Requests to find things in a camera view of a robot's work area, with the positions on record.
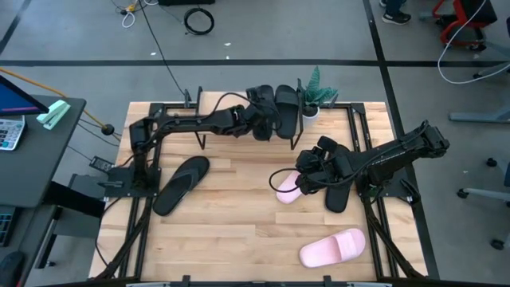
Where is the person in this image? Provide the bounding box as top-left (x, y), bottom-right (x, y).
top-left (378, 0), bottom-right (413, 26)

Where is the long black floor cable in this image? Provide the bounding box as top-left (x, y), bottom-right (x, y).
top-left (136, 0), bottom-right (189, 99)

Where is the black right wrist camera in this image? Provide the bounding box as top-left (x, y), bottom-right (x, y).
top-left (317, 135), bottom-right (339, 155)

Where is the coiled black cable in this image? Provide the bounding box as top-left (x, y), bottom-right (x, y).
top-left (182, 6), bottom-right (215, 36)

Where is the green leafy plant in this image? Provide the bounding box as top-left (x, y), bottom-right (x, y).
top-left (300, 65), bottom-right (339, 108)

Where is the pink slide sandal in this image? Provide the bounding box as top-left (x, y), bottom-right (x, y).
top-left (298, 227), bottom-right (367, 269)
top-left (276, 170), bottom-right (304, 205)

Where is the yellow cable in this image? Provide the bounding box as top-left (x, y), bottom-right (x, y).
top-left (0, 66), bottom-right (105, 128)

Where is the black slide sandal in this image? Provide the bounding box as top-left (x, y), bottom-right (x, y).
top-left (274, 84), bottom-right (300, 140)
top-left (245, 84), bottom-right (277, 142)

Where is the black power brick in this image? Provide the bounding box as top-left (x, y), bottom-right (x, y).
top-left (89, 155), bottom-right (116, 172)

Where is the black flip-flop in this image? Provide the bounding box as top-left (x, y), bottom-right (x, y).
top-left (152, 155), bottom-right (211, 217)
top-left (324, 143), bottom-right (355, 214)

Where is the grey table leg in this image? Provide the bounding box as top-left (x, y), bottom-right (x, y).
top-left (449, 63), bottom-right (510, 124)

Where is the black aluminium rig frame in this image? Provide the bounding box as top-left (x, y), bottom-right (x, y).
top-left (89, 101), bottom-right (430, 282)

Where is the large computer monitor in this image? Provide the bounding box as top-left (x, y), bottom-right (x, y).
top-left (0, 74), bottom-right (49, 117)

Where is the red framed black chair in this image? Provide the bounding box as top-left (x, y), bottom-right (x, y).
top-left (432, 0), bottom-right (499, 51)

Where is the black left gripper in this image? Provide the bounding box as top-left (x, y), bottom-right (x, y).
top-left (235, 101), bottom-right (281, 139)

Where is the grey desk calculator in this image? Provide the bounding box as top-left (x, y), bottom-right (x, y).
top-left (0, 115), bottom-right (27, 151)

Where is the long white cable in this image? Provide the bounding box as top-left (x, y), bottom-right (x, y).
top-left (437, 0), bottom-right (510, 85)

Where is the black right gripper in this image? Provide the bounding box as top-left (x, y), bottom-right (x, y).
top-left (295, 147), bottom-right (355, 196)

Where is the grey office chair base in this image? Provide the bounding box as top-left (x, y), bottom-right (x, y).
top-left (457, 157), bottom-right (510, 251)

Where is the dark grey desk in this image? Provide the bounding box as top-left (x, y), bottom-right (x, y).
top-left (0, 94), bottom-right (88, 287)

